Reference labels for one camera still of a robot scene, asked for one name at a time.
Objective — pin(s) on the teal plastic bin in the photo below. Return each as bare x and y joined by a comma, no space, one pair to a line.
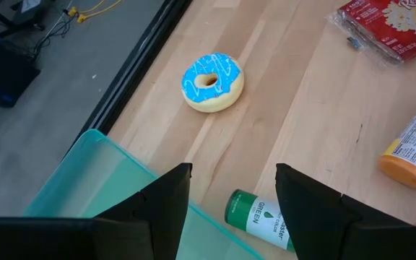
96,180

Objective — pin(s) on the black aluminium table frame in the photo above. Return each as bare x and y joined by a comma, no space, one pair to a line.
132,68

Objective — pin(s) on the black desk base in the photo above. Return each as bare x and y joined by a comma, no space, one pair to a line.
16,14

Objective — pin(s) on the red popcorn package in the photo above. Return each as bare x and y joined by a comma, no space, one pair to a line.
385,32

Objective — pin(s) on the blue frosted toy donut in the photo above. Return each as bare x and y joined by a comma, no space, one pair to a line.
226,97

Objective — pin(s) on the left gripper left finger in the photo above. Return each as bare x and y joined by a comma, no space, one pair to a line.
157,216

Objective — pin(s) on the black equipment case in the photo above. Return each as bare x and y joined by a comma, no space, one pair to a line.
2,72

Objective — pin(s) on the orange food colouring bottle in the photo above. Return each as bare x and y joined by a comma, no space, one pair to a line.
410,169

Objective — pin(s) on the small blue clip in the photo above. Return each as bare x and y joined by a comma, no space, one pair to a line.
353,42

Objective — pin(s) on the green food colouring bottle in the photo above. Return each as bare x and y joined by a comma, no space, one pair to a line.
244,211

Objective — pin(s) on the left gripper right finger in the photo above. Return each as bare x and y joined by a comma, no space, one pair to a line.
320,224

